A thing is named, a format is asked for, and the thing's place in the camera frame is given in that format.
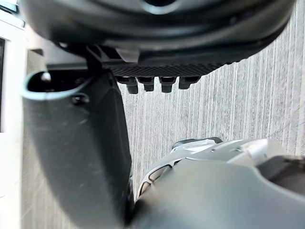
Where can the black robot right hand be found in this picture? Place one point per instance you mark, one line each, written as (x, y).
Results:
(76, 148)

